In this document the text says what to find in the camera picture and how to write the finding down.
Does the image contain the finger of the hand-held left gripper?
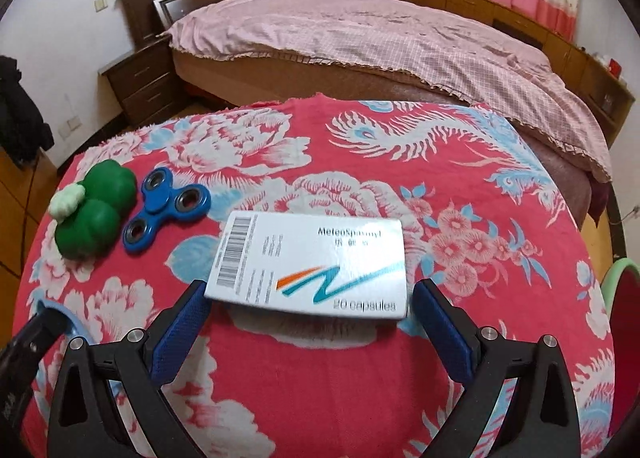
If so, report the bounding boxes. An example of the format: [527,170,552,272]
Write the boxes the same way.
[10,309,71,365]

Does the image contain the maroon cloth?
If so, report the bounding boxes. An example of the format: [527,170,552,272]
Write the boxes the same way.
[587,173,611,219]

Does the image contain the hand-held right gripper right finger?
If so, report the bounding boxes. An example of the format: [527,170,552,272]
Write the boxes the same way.
[412,279,596,458]

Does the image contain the brown bed mattress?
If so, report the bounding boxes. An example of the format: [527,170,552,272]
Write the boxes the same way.
[170,45,608,229]

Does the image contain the dark wooden nightstand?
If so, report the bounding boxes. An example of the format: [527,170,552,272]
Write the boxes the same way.
[97,35,193,126]

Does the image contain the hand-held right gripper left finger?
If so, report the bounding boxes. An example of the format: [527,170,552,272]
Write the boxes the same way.
[37,279,211,458]

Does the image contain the red bin with green rim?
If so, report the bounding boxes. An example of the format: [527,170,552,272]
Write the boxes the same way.
[597,258,640,434]

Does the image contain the dark hanging clothes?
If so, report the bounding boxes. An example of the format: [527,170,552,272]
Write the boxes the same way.
[0,55,55,166]

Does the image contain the bed with pink cover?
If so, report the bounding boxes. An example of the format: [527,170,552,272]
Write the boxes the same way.
[165,0,613,184]

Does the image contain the white medicine box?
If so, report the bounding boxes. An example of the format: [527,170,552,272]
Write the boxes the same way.
[204,210,412,321]

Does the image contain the green toy vegetable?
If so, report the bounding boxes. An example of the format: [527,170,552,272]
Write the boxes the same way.
[49,160,137,259]

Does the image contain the blue fidget spinner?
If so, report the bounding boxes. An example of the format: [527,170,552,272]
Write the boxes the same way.
[121,169,212,255]

